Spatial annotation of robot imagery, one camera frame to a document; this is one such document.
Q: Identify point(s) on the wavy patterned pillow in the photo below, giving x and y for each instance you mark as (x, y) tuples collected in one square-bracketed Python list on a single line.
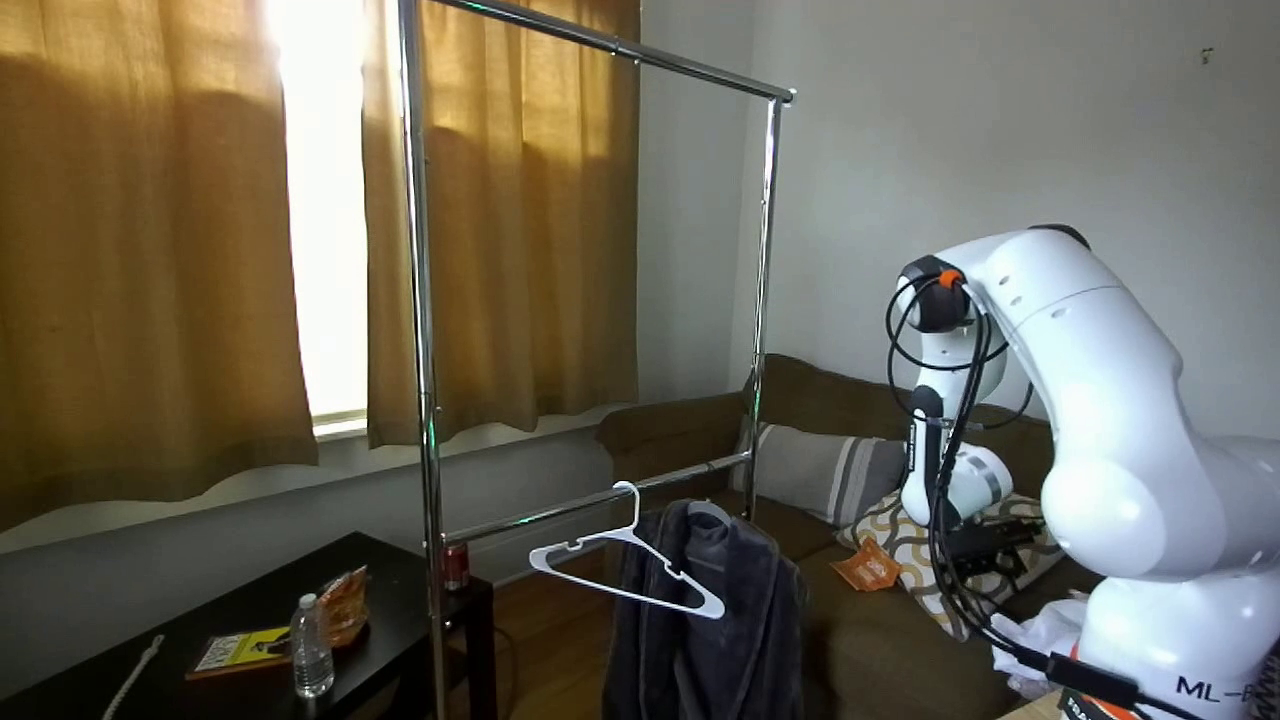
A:
[(903, 533)]

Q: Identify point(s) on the white cloth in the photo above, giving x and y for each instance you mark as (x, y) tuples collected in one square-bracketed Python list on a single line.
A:
[(1045, 642)]

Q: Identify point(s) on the bright window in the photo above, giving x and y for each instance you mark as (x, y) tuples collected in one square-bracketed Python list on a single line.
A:
[(321, 201)]

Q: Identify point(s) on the yellow book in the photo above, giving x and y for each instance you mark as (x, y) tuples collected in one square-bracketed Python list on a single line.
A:
[(238, 653)]

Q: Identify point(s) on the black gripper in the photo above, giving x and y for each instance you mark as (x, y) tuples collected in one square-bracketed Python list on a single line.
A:
[(996, 542)]

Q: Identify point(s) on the clear plastic bottle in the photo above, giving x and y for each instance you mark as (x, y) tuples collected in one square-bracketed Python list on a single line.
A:
[(315, 653)]

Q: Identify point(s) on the black low table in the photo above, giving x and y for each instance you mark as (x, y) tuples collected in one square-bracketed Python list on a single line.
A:
[(387, 642)]

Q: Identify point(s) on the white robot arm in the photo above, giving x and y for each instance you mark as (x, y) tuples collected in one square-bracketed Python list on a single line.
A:
[(1135, 425)]

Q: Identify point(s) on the wide mustard curtain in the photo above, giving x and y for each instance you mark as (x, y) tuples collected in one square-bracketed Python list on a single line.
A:
[(133, 243)]

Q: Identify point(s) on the narrow mustard curtain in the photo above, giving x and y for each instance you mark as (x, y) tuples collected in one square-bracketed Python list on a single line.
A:
[(521, 225)]

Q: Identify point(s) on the metal clothes rack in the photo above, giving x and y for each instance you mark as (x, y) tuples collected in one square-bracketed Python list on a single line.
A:
[(422, 266)]

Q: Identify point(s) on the grey striped pillow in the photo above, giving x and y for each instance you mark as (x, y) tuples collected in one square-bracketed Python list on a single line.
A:
[(825, 475)]

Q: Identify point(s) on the red can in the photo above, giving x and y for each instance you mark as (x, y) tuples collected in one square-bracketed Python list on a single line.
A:
[(455, 566)]

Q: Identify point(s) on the white plastic hanger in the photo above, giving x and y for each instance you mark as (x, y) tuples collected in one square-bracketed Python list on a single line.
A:
[(627, 542)]

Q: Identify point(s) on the dark grey hanging garment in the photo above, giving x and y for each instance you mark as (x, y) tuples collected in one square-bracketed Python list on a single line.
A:
[(720, 615)]

